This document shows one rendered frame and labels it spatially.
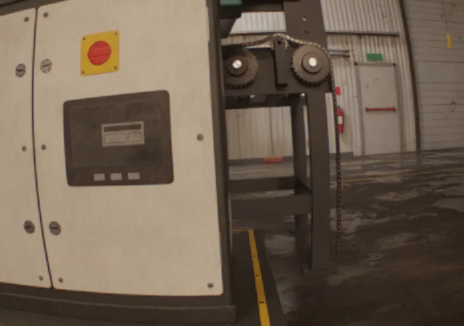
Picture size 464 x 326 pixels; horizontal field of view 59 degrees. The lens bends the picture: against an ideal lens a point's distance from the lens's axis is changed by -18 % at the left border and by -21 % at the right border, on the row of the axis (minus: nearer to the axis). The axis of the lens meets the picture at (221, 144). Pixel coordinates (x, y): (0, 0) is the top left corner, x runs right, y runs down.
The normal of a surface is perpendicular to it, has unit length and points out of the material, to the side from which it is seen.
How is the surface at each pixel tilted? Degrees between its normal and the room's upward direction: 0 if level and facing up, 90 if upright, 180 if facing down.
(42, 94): 90
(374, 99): 90
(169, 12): 90
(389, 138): 90
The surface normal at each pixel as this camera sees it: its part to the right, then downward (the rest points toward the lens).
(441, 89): -0.07, 0.02
